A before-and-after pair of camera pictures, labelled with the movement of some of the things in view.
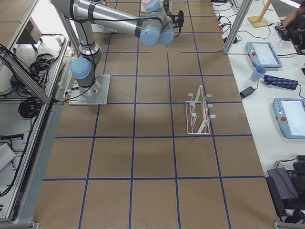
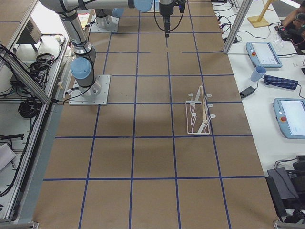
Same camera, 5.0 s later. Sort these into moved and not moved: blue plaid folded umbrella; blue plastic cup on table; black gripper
Moved: black gripper
Not moved: blue plastic cup on table; blue plaid folded umbrella
